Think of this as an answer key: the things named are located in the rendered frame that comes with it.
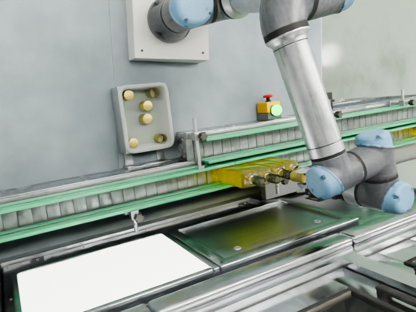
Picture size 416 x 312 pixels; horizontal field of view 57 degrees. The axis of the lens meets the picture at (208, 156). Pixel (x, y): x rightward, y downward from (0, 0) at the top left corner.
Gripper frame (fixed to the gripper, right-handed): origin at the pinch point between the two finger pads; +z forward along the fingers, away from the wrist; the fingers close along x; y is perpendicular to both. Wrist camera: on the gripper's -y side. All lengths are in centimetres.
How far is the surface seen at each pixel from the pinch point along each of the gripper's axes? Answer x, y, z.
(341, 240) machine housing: 12.7, 6.3, -19.9
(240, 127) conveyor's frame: -15.0, 0.3, 30.9
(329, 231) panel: 12.8, 3.4, -13.2
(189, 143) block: -12.1, 22.2, 30.3
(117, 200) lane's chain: 2, 49, 31
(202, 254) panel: 12.0, 38.3, -4.1
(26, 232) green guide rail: 3, 76, 23
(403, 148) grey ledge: 8, -94, 31
